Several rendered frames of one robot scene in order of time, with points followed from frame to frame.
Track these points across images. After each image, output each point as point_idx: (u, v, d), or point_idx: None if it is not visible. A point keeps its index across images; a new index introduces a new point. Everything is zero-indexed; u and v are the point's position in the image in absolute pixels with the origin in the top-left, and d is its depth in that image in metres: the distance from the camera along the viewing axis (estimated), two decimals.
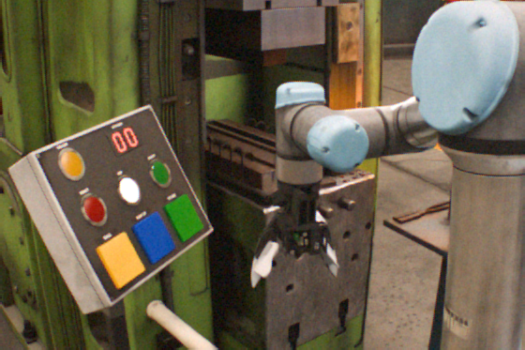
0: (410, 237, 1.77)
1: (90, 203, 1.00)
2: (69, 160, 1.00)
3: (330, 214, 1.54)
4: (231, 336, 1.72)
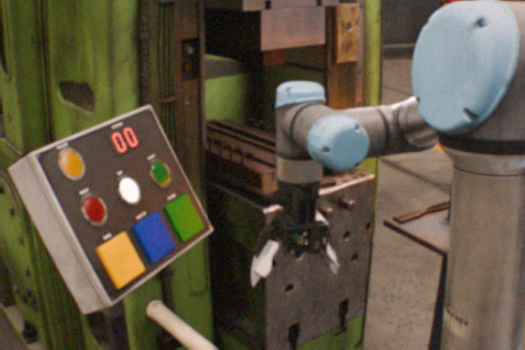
0: (410, 237, 1.77)
1: (90, 203, 1.00)
2: (69, 160, 1.00)
3: (330, 214, 1.54)
4: (231, 336, 1.72)
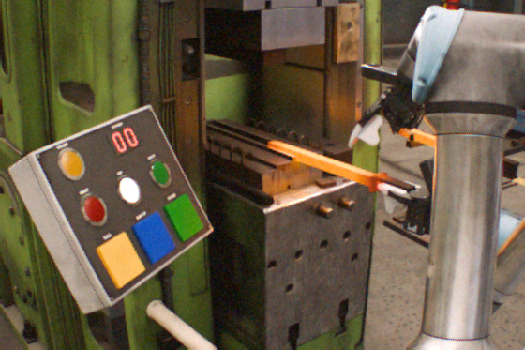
0: (410, 237, 1.77)
1: (90, 203, 1.00)
2: (69, 160, 1.00)
3: (330, 214, 1.54)
4: (231, 336, 1.72)
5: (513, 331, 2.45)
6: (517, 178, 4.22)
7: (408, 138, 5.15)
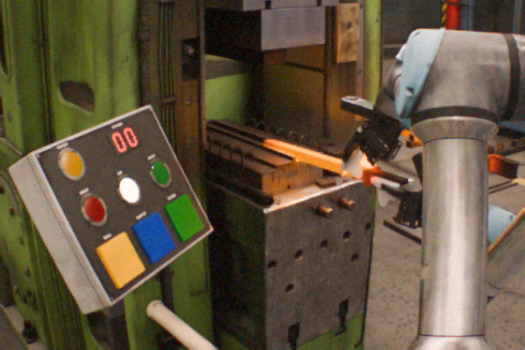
0: (410, 237, 1.77)
1: (90, 203, 1.00)
2: (69, 160, 1.00)
3: (330, 214, 1.54)
4: (231, 336, 1.72)
5: (513, 331, 2.45)
6: (517, 178, 4.22)
7: (408, 138, 5.15)
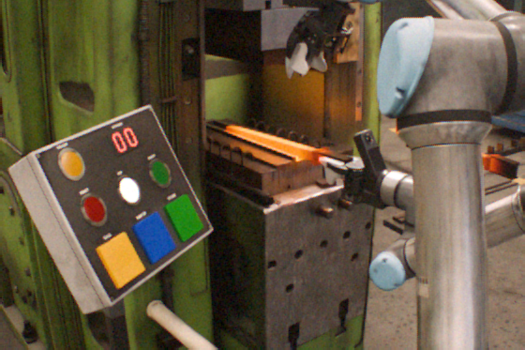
0: None
1: (90, 203, 1.00)
2: (69, 160, 1.00)
3: (330, 214, 1.54)
4: (231, 336, 1.72)
5: (513, 331, 2.45)
6: (517, 178, 4.22)
7: None
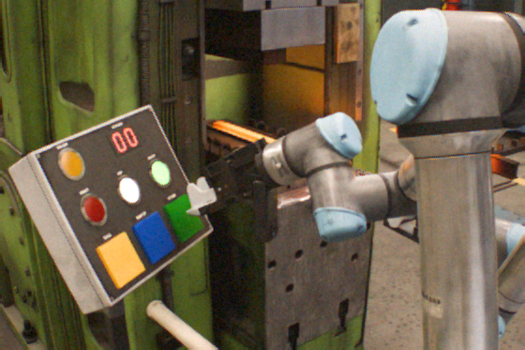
0: (410, 237, 1.77)
1: (90, 203, 1.00)
2: (69, 160, 1.00)
3: None
4: (231, 336, 1.72)
5: (513, 331, 2.45)
6: (517, 178, 4.22)
7: None
